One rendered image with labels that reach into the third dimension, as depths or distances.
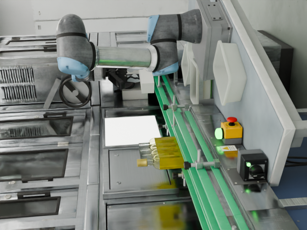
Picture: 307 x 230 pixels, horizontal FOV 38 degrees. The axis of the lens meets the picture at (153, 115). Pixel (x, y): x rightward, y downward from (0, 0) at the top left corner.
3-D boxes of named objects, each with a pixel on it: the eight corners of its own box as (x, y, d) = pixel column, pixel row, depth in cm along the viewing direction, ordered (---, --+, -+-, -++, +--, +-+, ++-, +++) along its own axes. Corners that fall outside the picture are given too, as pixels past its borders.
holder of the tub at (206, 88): (206, 107, 242) (192, 107, 241) (207, 57, 232) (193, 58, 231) (213, 118, 226) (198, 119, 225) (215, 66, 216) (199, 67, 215)
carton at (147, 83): (149, 54, 231) (137, 55, 231) (154, 82, 213) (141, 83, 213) (149, 64, 235) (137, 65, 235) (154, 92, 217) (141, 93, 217)
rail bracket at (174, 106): (187, 125, 224) (162, 126, 223) (187, 93, 218) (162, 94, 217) (188, 127, 221) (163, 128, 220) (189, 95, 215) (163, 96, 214)
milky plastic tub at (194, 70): (205, 97, 240) (189, 98, 239) (206, 57, 232) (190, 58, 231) (213, 109, 224) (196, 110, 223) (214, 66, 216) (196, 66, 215)
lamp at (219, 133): (221, 136, 181) (214, 136, 181) (221, 126, 179) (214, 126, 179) (224, 140, 177) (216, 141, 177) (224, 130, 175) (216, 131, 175)
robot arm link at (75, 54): (182, 39, 194) (61, 31, 166) (185, 73, 193) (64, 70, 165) (167, 45, 205) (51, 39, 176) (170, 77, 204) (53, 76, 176)
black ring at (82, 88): (92, 104, 302) (60, 106, 300) (90, 74, 294) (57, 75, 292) (92, 107, 298) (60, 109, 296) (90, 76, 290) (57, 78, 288)
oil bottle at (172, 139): (191, 145, 219) (148, 148, 217) (192, 134, 217) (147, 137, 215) (193, 150, 214) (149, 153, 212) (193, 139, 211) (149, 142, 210)
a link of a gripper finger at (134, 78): (144, 73, 230) (127, 69, 228) (145, 80, 226) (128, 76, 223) (142, 77, 232) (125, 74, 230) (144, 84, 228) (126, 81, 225)
